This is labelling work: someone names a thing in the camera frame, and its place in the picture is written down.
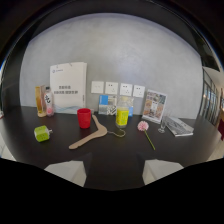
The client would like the green and white adapter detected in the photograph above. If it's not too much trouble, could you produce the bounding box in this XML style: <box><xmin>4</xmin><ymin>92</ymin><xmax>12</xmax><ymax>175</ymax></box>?
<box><xmin>33</xmin><ymin>124</ymin><xmax>54</xmax><ymax>143</ymax></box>

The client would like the wooden clothes hanger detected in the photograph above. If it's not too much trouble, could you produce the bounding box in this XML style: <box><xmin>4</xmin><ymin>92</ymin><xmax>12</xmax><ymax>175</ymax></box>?
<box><xmin>68</xmin><ymin>114</ymin><xmax>127</xmax><ymax>151</ymax></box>

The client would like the pink artificial flower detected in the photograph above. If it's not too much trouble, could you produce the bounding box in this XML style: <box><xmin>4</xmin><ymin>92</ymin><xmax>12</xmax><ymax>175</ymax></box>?
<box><xmin>137</xmin><ymin>120</ymin><xmax>157</xmax><ymax>151</ymax></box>

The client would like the clear stemmed glass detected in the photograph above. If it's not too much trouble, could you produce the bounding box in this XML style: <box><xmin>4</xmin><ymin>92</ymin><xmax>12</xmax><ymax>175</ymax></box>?
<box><xmin>157</xmin><ymin>110</ymin><xmax>171</xmax><ymax>135</ymax></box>

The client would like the red plastic cup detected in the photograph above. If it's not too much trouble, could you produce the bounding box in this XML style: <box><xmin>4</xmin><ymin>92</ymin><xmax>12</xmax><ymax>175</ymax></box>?
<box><xmin>76</xmin><ymin>107</ymin><xmax>92</xmax><ymax>130</ymax></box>

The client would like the colourful picture stand card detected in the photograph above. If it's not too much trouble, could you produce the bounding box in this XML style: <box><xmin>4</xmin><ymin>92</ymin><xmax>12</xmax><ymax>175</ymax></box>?
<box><xmin>141</xmin><ymin>88</ymin><xmax>168</xmax><ymax>125</ymax></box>

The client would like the yellow label drink bottle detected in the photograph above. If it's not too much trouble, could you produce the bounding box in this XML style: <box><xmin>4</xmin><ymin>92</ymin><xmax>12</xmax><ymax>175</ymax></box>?
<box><xmin>115</xmin><ymin>96</ymin><xmax>130</xmax><ymax>129</ymax></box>

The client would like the pink label drink bottle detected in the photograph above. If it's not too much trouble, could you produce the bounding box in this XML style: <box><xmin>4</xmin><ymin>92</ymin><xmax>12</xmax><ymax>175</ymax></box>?
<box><xmin>43</xmin><ymin>86</ymin><xmax>55</xmax><ymax>118</ymax></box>

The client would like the blue and white card box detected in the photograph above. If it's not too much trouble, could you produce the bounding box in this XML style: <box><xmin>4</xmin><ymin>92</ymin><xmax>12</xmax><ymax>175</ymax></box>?
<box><xmin>97</xmin><ymin>94</ymin><xmax>118</xmax><ymax>116</ymax></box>

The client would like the tall yellow box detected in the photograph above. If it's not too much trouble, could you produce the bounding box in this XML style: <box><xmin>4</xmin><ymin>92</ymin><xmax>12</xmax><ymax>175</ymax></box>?
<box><xmin>35</xmin><ymin>84</ymin><xmax>48</xmax><ymax>118</ymax></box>

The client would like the white paper bag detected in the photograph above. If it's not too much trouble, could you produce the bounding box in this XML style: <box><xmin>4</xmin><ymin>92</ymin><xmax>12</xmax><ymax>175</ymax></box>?
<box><xmin>49</xmin><ymin>61</ymin><xmax>88</xmax><ymax>115</ymax></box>

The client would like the white wall socket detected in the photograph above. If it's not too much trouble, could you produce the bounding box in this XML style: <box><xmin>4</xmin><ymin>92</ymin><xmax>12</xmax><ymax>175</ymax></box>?
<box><xmin>119</xmin><ymin>82</ymin><xmax>134</xmax><ymax>97</ymax></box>
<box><xmin>104</xmin><ymin>81</ymin><xmax>120</xmax><ymax>96</ymax></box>
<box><xmin>132</xmin><ymin>84</ymin><xmax>146</xmax><ymax>99</ymax></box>
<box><xmin>90</xmin><ymin>80</ymin><xmax>105</xmax><ymax>95</ymax></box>

